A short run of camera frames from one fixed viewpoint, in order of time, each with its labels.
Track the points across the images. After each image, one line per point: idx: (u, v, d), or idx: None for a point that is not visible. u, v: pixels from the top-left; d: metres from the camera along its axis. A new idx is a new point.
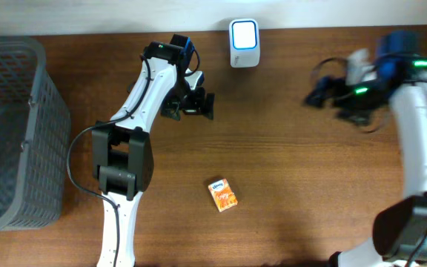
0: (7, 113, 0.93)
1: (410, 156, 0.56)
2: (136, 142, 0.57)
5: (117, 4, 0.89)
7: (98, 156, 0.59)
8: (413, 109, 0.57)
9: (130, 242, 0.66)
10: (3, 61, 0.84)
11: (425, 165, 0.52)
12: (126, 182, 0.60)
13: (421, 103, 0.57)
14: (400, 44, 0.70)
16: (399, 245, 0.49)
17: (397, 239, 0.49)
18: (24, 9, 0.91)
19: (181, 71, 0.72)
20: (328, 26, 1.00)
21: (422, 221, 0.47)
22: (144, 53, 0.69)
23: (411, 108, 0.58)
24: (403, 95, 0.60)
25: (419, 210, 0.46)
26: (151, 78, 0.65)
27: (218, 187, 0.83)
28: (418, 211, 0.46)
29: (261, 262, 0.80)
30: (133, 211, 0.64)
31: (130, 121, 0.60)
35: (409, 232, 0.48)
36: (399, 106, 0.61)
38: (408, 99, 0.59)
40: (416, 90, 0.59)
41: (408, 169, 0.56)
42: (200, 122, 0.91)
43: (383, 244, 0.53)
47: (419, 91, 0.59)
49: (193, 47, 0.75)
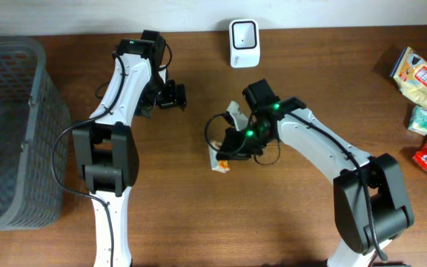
0: (7, 113, 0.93)
1: (319, 162, 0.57)
2: (119, 136, 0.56)
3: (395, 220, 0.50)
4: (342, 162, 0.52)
5: (116, 4, 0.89)
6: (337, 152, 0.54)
7: (82, 156, 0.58)
8: (295, 133, 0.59)
9: (124, 240, 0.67)
10: (3, 61, 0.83)
11: (328, 156, 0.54)
12: (113, 179, 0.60)
13: (296, 124, 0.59)
14: (259, 90, 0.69)
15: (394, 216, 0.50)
16: (362, 232, 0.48)
17: (356, 227, 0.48)
18: (24, 9, 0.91)
19: (156, 65, 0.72)
20: (328, 27, 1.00)
21: (356, 195, 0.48)
22: (116, 50, 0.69)
23: (292, 131, 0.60)
24: (280, 130, 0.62)
25: (348, 188, 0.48)
26: (126, 73, 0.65)
27: None
28: (347, 191, 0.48)
29: (261, 262, 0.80)
30: (123, 207, 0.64)
31: (110, 116, 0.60)
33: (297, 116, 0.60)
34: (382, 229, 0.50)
35: (357, 212, 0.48)
36: (286, 139, 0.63)
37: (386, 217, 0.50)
38: (287, 130, 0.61)
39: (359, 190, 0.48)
40: (285, 119, 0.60)
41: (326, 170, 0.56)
42: (199, 122, 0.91)
43: (353, 242, 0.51)
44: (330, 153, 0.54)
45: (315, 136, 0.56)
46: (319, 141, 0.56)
47: (292, 119, 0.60)
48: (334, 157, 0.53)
49: (163, 40, 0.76)
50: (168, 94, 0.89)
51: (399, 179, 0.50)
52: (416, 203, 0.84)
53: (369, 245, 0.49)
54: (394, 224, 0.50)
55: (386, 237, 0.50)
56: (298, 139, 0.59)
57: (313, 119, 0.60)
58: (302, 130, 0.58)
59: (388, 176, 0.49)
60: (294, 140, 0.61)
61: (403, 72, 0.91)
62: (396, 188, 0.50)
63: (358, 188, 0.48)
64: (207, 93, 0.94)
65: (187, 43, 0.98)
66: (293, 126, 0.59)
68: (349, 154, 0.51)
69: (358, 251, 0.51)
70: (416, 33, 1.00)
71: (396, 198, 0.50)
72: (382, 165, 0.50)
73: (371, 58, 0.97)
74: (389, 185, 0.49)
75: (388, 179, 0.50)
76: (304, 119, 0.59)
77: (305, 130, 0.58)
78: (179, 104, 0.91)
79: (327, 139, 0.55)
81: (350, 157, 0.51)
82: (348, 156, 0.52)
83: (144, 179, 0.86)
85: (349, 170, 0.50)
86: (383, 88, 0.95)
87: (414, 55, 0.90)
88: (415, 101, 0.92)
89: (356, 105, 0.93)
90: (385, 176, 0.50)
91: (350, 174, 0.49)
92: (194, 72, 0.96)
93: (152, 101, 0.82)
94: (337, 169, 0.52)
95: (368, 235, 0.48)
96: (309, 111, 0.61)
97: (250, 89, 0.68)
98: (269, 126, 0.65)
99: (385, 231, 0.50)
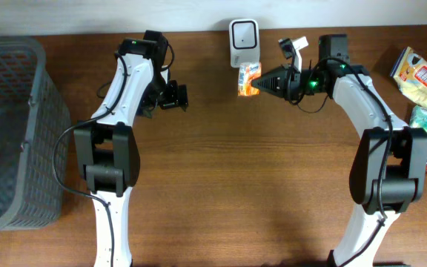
0: (7, 113, 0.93)
1: (357, 119, 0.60)
2: (121, 136, 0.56)
3: (405, 189, 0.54)
4: (381, 123, 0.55)
5: (116, 4, 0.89)
6: (379, 113, 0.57)
7: (84, 156, 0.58)
8: (348, 89, 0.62)
9: (124, 240, 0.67)
10: (3, 61, 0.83)
11: (368, 115, 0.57)
12: (114, 179, 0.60)
13: (352, 82, 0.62)
14: (336, 44, 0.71)
15: (406, 185, 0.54)
16: (370, 184, 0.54)
17: (366, 178, 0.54)
18: (24, 9, 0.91)
19: (157, 65, 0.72)
20: (328, 26, 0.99)
21: (378, 150, 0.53)
22: (118, 50, 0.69)
23: (345, 90, 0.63)
24: (336, 87, 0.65)
25: (373, 142, 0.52)
26: (128, 73, 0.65)
27: (253, 70, 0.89)
28: (372, 142, 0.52)
29: (261, 262, 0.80)
30: (124, 207, 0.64)
31: (111, 117, 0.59)
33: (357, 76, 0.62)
34: (390, 191, 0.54)
35: (371, 162, 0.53)
36: (339, 98, 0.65)
37: (399, 183, 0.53)
38: (342, 87, 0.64)
39: (385, 147, 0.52)
40: (345, 77, 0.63)
41: (361, 128, 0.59)
42: (200, 122, 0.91)
43: (358, 193, 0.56)
44: (372, 112, 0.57)
45: (365, 96, 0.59)
46: (366, 100, 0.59)
47: (351, 78, 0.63)
48: (373, 116, 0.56)
49: (166, 40, 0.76)
50: (170, 94, 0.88)
51: (423, 152, 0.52)
52: (416, 203, 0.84)
53: (371, 198, 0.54)
54: (403, 190, 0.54)
55: (390, 200, 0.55)
56: (347, 97, 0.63)
57: (369, 84, 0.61)
58: (355, 89, 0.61)
59: (415, 145, 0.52)
60: (343, 99, 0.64)
61: (403, 72, 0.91)
62: (417, 160, 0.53)
63: (384, 142, 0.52)
64: (207, 93, 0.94)
65: (187, 43, 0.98)
66: (347, 84, 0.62)
68: (388, 117, 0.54)
69: (359, 203, 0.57)
70: (416, 33, 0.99)
71: (412, 169, 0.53)
72: (414, 133, 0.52)
73: (372, 57, 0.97)
74: (412, 154, 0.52)
75: (414, 149, 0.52)
76: (361, 80, 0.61)
77: (358, 89, 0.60)
78: (181, 105, 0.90)
79: (376, 101, 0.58)
81: (386, 121, 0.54)
82: (386, 117, 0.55)
83: (144, 179, 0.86)
85: (382, 128, 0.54)
86: (383, 88, 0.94)
87: (414, 55, 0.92)
88: (416, 101, 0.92)
89: None
90: (412, 144, 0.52)
91: (382, 132, 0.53)
92: (195, 72, 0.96)
93: (153, 101, 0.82)
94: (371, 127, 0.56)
95: (373, 189, 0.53)
96: (370, 78, 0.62)
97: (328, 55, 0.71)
98: (328, 81, 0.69)
99: (392, 194, 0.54)
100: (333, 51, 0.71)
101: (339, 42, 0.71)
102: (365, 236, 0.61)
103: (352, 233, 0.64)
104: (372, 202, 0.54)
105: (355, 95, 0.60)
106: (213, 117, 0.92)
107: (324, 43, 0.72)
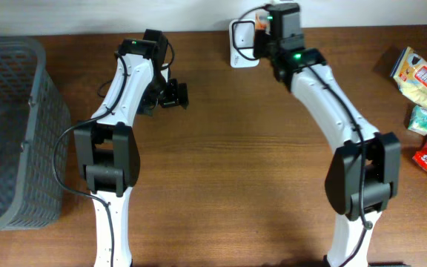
0: (7, 113, 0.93)
1: (323, 122, 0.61)
2: (121, 136, 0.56)
3: (381, 191, 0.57)
4: (349, 133, 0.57)
5: (116, 4, 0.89)
6: (347, 121, 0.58)
7: (84, 156, 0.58)
8: (308, 89, 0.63)
9: (124, 240, 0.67)
10: (4, 61, 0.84)
11: (336, 124, 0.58)
12: (113, 179, 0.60)
13: (312, 82, 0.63)
14: (288, 21, 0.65)
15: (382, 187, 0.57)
16: (350, 196, 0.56)
17: (345, 192, 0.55)
18: (24, 8, 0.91)
19: (157, 65, 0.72)
20: (328, 26, 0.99)
21: (353, 166, 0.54)
22: (118, 50, 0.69)
23: (307, 89, 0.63)
24: (296, 85, 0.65)
25: (349, 159, 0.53)
26: (128, 73, 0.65)
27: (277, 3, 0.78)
28: (348, 161, 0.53)
29: (261, 262, 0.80)
30: (124, 207, 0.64)
31: (111, 117, 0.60)
33: (316, 74, 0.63)
34: (368, 197, 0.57)
35: (348, 178, 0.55)
36: (299, 96, 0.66)
37: (376, 188, 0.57)
38: (302, 86, 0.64)
39: (359, 160, 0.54)
40: (305, 74, 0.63)
41: (330, 136, 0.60)
42: (199, 122, 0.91)
43: (339, 204, 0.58)
44: (339, 121, 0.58)
45: (330, 100, 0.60)
46: (331, 104, 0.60)
47: (310, 78, 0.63)
48: (342, 125, 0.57)
49: (166, 40, 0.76)
50: (170, 92, 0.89)
51: (395, 156, 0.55)
52: (416, 203, 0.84)
53: (352, 208, 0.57)
54: (379, 193, 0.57)
55: (369, 204, 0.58)
56: (309, 97, 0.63)
57: (330, 80, 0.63)
58: (317, 91, 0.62)
59: (387, 153, 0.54)
60: (305, 97, 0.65)
61: (403, 72, 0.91)
62: (390, 166, 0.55)
63: (359, 157, 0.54)
64: (207, 93, 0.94)
65: (187, 43, 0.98)
66: (308, 84, 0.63)
68: (357, 127, 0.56)
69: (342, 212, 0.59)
70: (416, 33, 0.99)
71: (388, 174, 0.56)
72: (385, 142, 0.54)
73: (372, 57, 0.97)
74: (385, 162, 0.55)
75: (387, 157, 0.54)
76: (322, 79, 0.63)
77: (319, 91, 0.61)
78: (181, 104, 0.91)
79: (339, 105, 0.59)
81: (356, 131, 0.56)
82: (355, 127, 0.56)
83: (144, 179, 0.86)
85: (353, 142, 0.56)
86: (383, 88, 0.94)
87: (414, 55, 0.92)
88: (416, 101, 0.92)
89: (357, 104, 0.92)
90: (385, 153, 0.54)
91: (354, 149, 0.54)
92: (195, 72, 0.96)
93: (154, 100, 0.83)
94: (341, 138, 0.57)
95: (353, 199, 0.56)
96: (328, 73, 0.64)
97: (279, 38, 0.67)
98: (284, 74, 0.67)
99: (370, 199, 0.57)
100: (288, 30, 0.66)
101: (295, 12, 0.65)
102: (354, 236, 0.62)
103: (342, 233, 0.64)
104: (354, 211, 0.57)
105: (319, 98, 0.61)
106: (213, 116, 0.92)
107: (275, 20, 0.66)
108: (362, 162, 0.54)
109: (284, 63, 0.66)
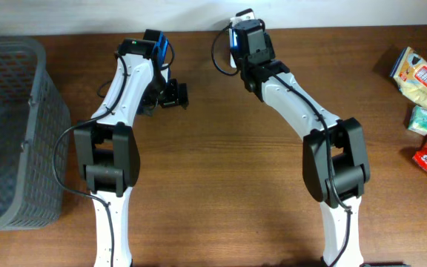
0: (7, 113, 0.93)
1: (293, 121, 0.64)
2: (121, 136, 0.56)
3: (353, 175, 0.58)
4: (315, 124, 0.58)
5: (117, 4, 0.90)
6: (310, 113, 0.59)
7: (84, 156, 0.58)
8: (275, 93, 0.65)
9: (124, 240, 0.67)
10: (4, 61, 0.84)
11: (302, 117, 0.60)
12: (113, 179, 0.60)
13: (277, 86, 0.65)
14: (254, 39, 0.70)
15: (353, 171, 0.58)
16: (323, 183, 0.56)
17: (318, 179, 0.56)
18: (25, 8, 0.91)
19: (157, 65, 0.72)
20: (328, 27, 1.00)
21: (320, 153, 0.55)
22: (118, 50, 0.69)
23: (274, 93, 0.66)
24: (265, 92, 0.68)
25: (314, 146, 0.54)
26: (128, 73, 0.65)
27: None
28: (314, 148, 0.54)
29: (261, 262, 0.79)
30: (124, 207, 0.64)
31: (111, 116, 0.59)
33: (279, 78, 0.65)
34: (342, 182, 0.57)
35: (319, 165, 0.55)
36: (270, 101, 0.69)
37: (348, 172, 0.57)
38: (269, 92, 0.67)
39: (325, 146, 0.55)
40: (270, 81, 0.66)
41: (299, 129, 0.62)
42: (199, 122, 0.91)
43: (316, 192, 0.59)
44: (304, 114, 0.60)
45: (294, 99, 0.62)
46: (296, 102, 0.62)
47: (274, 82, 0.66)
48: (307, 118, 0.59)
49: (165, 40, 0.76)
50: (170, 93, 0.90)
51: (359, 139, 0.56)
52: (415, 204, 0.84)
53: (329, 194, 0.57)
54: (352, 176, 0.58)
55: (345, 188, 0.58)
56: (276, 101, 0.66)
57: (294, 83, 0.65)
58: (282, 91, 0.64)
59: (351, 136, 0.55)
60: (273, 102, 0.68)
61: (403, 71, 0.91)
62: (357, 148, 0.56)
63: (325, 143, 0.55)
64: (207, 93, 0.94)
65: (187, 43, 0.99)
66: (273, 88, 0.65)
68: (319, 116, 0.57)
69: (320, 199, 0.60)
70: (415, 33, 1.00)
71: (356, 157, 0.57)
72: (347, 127, 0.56)
73: (371, 57, 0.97)
74: (351, 145, 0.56)
75: (352, 140, 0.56)
76: (285, 82, 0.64)
77: (284, 92, 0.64)
78: (181, 104, 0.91)
79: (302, 101, 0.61)
81: (319, 121, 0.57)
82: (318, 117, 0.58)
83: (144, 179, 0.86)
85: (318, 130, 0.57)
86: (383, 88, 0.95)
87: (414, 55, 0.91)
88: (416, 101, 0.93)
89: (357, 104, 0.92)
90: (348, 136, 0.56)
91: (318, 135, 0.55)
92: (194, 72, 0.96)
93: (154, 100, 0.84)
94: (308, 130, 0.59)
95: (328, 186, 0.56)
96: (291, 76, 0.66)
97: (247, 53, 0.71)
98: (254, 86, 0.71)
99: (344, 184, 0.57)
100: (253, 47, 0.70)
101: (259, 30, 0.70)
102: (341, 228, 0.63)
103: (330, 230, 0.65)
104: (330, 197, 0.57)
105: (284, 98, 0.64)
106: (213, 116, 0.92)
107: (242, 38, 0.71)
108: (328, 149, 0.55)
109: (253, 76, 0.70)
